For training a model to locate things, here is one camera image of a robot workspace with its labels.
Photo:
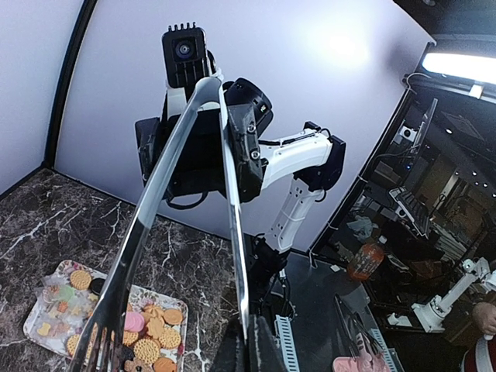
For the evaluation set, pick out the pink tray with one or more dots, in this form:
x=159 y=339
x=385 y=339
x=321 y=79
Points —
x=359 y=364

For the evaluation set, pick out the silver metal tongs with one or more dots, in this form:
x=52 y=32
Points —
x=149 y=237

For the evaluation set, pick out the pink round cookie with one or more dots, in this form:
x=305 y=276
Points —
x=134 y=322

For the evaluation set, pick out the white slotted cable duct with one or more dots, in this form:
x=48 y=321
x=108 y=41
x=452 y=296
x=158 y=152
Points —
x=286 y=342

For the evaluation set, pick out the floral cookie tray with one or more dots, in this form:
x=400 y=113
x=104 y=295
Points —
x=77 y=314

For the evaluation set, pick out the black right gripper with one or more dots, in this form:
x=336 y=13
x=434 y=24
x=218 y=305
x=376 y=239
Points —
x=199 y=169

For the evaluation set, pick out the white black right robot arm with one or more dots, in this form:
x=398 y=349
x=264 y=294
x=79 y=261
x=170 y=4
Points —
x=313 y=157

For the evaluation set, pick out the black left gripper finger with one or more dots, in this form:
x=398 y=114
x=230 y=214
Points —
x=258 y=353

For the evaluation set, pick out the left black frame post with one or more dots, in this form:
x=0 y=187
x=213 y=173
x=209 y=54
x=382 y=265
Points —
x=64 y=81

